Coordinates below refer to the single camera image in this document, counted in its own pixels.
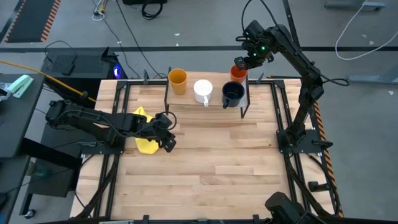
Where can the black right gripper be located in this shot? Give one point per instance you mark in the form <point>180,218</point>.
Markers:
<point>259,51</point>

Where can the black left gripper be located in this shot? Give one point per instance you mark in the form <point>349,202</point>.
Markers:
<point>155,133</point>

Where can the small orange plastic cup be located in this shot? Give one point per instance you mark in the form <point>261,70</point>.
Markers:
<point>238,76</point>

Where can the black mug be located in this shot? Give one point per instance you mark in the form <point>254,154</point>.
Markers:
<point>233,91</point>

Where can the white mug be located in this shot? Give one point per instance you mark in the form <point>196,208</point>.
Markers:
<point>203,90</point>

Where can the tall yellow plastic cup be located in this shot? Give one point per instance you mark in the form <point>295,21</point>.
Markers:
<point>178,81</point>

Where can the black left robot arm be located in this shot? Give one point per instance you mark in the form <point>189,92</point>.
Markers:
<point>93,119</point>

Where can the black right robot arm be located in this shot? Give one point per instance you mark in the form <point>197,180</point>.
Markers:
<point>306,90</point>

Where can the yellow cloth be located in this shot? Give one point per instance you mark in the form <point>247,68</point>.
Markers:
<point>146,146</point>

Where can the black computer tower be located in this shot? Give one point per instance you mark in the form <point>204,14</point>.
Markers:
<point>87,65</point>

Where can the black side cart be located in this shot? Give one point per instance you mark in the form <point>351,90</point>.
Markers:
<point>53,186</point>

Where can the grey table foot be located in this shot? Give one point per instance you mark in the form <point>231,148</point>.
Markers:
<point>354,4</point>
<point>373,77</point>

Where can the black cylindrical knob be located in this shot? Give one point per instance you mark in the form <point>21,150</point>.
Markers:
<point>317,186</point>

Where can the orange black hazard strip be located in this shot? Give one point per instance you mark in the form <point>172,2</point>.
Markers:
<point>332,178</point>

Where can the black side desk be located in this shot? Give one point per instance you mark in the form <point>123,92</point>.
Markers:
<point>18,124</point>

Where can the mint green stapler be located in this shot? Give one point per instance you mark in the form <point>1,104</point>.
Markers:
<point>20,86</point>

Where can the black mat with orange stripes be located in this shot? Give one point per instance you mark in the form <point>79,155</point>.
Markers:
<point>28,18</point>

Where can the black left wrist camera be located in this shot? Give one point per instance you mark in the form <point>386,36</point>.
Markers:
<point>164,120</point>

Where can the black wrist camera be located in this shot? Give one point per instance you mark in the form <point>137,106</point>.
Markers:
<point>253,30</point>
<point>164,120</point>

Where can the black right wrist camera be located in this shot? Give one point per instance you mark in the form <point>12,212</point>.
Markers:
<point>253,30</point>

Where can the wooden shelf with black frame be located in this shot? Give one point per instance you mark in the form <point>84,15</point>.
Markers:
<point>214,76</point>

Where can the black aluminium table frame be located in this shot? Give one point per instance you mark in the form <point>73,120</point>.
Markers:
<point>275,102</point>

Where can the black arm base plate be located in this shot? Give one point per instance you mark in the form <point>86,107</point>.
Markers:
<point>93,150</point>
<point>311,145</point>

